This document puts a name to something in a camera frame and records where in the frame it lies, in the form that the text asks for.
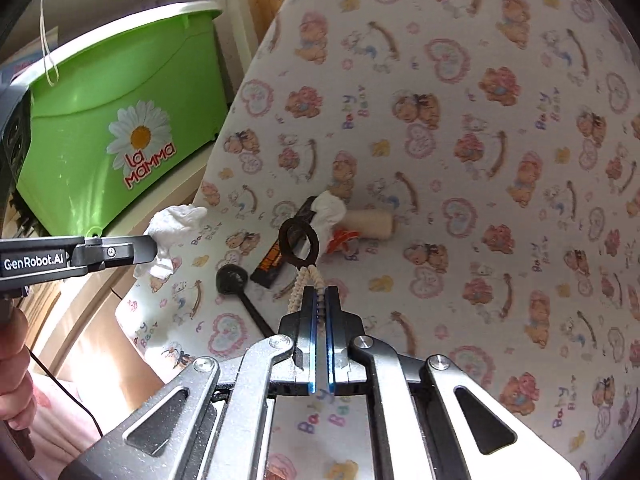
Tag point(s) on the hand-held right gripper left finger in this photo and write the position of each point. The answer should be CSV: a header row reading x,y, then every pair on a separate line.
x,y
312,340

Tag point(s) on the pink cloth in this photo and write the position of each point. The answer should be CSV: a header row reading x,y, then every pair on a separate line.
x,y
60,425

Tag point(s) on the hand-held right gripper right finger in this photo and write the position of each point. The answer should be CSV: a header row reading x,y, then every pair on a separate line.
x,y
330,340

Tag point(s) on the printed blanket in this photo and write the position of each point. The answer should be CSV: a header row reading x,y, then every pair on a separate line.
x,y
450,160

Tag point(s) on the person's left hand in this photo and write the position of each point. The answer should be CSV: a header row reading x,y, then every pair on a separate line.
x,y
12,360

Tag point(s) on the black plastic spoon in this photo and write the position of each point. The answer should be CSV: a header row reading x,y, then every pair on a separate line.
x,y
229,280

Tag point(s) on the cream paper roll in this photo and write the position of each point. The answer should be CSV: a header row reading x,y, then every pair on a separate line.
x,y
372,224

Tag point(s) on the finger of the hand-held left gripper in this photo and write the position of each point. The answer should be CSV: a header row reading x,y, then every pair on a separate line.
x,y
125,251

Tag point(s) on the white tissue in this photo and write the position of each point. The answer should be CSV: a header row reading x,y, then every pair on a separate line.
x,y
170,225
330,210

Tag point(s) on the black and orange snack wrapper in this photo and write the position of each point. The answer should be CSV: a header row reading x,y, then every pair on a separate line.
x,y
272,260

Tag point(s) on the orange and white wrapper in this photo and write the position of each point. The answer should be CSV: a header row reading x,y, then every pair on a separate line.
x,y
345,238

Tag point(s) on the green La Mamma bag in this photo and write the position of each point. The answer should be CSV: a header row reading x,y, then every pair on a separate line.
x,y
90,110

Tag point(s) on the white wooden frame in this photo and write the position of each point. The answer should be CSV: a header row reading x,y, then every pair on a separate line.
x,y
225,20

